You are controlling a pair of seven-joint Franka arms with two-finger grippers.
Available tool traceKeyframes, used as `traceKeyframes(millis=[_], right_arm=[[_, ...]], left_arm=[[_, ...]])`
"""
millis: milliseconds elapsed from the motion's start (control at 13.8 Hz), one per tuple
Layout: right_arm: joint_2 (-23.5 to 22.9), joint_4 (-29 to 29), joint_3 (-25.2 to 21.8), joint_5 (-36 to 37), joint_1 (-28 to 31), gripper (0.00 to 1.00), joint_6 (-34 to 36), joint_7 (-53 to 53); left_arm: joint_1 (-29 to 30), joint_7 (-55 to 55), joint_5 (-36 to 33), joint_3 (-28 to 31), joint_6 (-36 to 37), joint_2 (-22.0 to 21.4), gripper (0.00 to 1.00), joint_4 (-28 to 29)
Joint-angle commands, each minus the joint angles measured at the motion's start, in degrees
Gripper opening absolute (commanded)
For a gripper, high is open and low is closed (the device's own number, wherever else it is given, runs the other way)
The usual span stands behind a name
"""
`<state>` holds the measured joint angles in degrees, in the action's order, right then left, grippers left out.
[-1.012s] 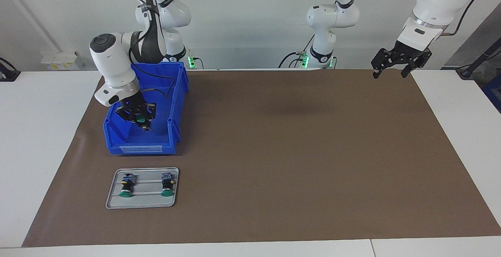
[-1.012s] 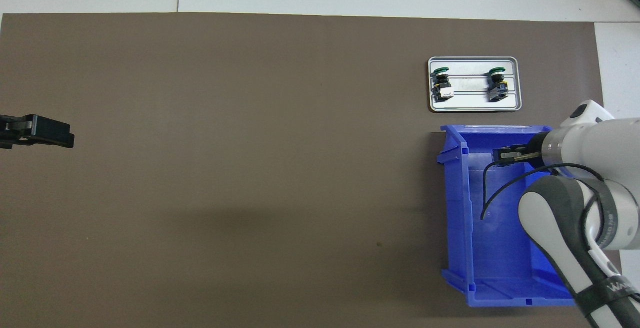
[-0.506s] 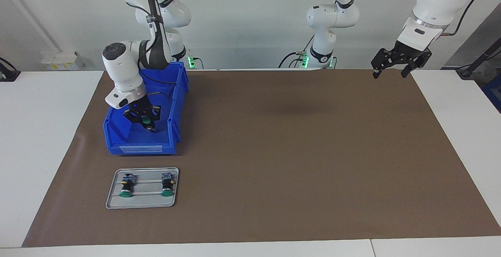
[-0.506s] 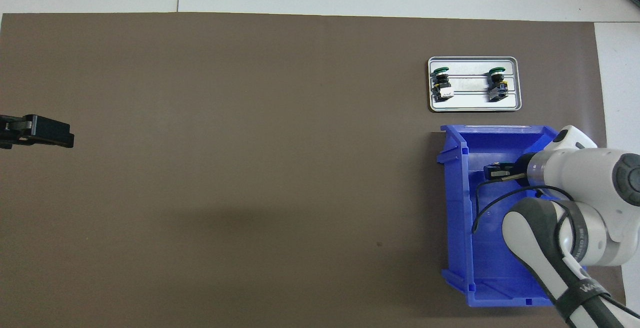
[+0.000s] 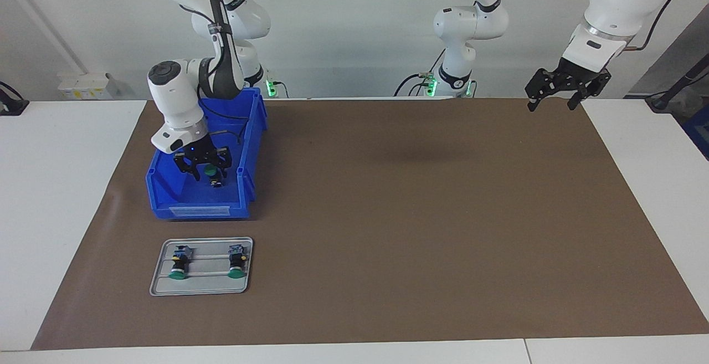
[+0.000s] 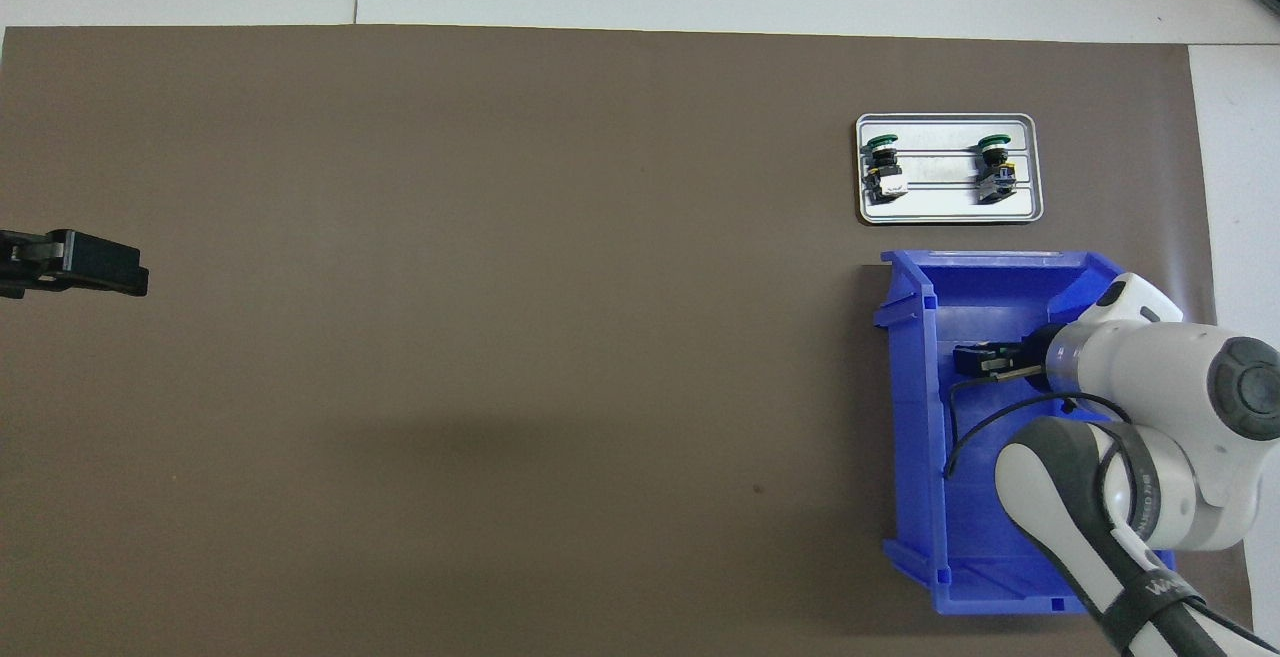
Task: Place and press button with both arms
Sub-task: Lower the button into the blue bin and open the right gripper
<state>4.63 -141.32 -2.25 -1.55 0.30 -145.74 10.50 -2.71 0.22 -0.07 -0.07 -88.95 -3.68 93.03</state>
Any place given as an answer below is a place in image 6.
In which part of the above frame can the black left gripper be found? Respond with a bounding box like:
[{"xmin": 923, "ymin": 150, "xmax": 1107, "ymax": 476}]
[{"xmin": 0, "ymin": 227, "xmax": 151, "ymax": 301}]

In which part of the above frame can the green push button switch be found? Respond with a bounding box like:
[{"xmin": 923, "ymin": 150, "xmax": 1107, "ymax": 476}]
[
  {"xmin": 863, "ymin": 134, "xmax": 909, "ymax": 203},
  {"xmin": 975, "ymin": 135, "xmax": 1017, "ymax": 204}
]

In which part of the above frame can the grey metal tray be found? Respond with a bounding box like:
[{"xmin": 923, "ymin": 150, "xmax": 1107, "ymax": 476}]
[{"xmin": 855, "ymin": 113, "xmax": 1044, "ymax": 226}]

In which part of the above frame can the brown table mat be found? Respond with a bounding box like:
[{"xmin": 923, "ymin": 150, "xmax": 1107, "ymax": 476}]
[{"xmin": 0, "ymin": 25, "xmax": 1256, "ymax": 657}]

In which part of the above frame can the blue plastic storage bin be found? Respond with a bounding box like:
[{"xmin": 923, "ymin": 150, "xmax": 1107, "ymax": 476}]
[{"xmin": 872, "ymin": 249, "xmax": 1181, "ymax": 616}]

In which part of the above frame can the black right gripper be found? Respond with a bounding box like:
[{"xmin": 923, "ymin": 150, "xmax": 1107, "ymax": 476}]
[{"xmin": 952, "ymin": 327, "xmax": 1063, "ymax": 393}]

